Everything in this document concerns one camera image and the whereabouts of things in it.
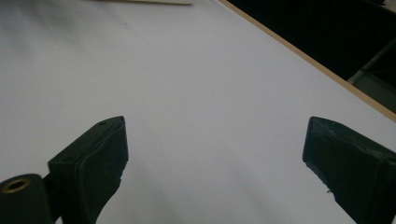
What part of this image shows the white plastic storage box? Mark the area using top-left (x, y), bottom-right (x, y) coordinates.
top-left (90, 0), bottom-right (192, 6)

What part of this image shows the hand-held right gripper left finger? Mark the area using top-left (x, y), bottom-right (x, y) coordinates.
top-left (48, 116), bottom-right (129, 224)

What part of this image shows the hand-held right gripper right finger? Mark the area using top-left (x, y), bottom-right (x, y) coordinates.
top-left (302, 116), bottom-right (396, 224)

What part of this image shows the white table mat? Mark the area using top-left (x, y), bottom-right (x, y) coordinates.
top-left (0, 0), bottom-right (396, 224)

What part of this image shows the grey metal table frame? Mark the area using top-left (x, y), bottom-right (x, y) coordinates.
top-left (346, 38), bottom-right (396, 113)

